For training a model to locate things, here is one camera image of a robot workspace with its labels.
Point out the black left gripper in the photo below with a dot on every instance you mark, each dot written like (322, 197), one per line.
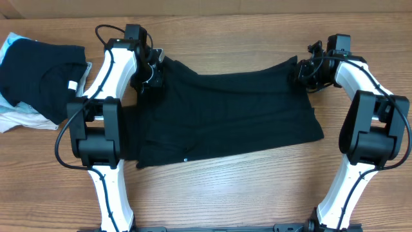
(154, 81)

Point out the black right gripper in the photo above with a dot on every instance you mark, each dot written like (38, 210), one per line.
(301, 73)

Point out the black t-shirt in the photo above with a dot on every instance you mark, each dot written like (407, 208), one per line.
(195, 117)

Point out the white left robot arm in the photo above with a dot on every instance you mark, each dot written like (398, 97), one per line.
(96, 121)

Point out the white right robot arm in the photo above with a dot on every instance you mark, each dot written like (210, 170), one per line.
(370, 136)

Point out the folded grey garment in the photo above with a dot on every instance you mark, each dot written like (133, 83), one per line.
(82, 82)

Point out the folded dark navy shirt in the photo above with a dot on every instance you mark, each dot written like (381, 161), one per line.
(39, 74)

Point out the folded white garment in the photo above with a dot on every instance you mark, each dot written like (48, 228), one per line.
(23, 114)

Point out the brown cardboard backboard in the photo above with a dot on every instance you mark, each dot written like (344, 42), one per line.
(43, 9)

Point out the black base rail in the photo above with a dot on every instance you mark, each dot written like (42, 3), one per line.
(219, 228)

